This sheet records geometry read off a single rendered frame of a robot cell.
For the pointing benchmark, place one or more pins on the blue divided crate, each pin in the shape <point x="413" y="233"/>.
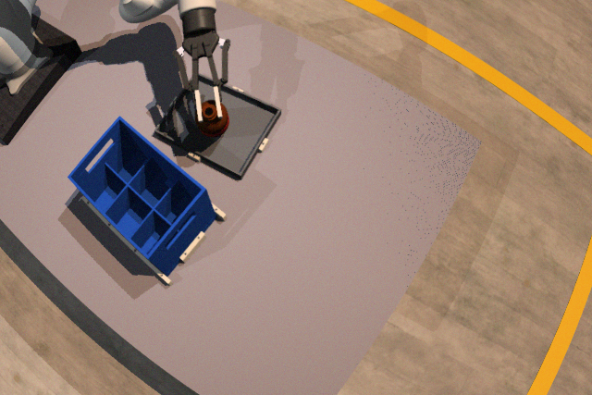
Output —
<point x="128" y="153"/>

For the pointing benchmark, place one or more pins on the brown bottle with red label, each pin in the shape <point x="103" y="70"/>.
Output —
<point x="212" y="126"/>

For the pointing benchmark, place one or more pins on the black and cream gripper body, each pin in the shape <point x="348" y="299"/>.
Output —
<point x="199" y="25"/>

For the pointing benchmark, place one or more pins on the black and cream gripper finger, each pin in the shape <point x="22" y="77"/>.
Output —
<point x="194" y="88"/>
<point x="224" y="45"/>

